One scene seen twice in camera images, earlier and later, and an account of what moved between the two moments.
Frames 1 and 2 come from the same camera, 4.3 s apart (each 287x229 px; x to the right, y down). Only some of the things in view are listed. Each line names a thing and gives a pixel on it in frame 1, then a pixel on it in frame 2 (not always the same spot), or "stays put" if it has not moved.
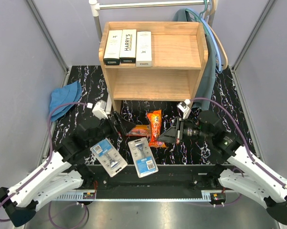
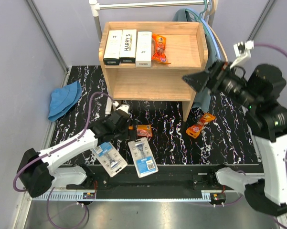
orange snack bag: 155,119 -> 159,43
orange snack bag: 143,130 stays put
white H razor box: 143,55 stays put
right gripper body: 187,131 -> 229,84
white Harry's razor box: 128,47 stays put
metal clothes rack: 95,7 stays put
